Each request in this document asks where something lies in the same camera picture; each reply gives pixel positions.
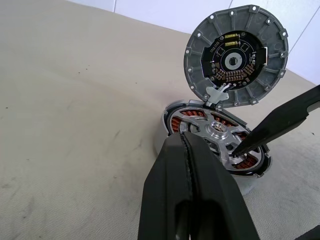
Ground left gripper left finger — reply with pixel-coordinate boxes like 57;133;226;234
136;131;200;240

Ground motor stator housing copper windings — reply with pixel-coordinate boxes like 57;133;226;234
156;99;273;196

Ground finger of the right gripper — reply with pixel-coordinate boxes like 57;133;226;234
230;84;320;157

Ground grey motor cover circuit board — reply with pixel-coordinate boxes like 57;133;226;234
183;4;290;109

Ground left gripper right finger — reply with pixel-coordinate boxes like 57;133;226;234
184;131;261;240

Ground silver spoked wheel disc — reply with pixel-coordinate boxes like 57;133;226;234
166;109;265;177

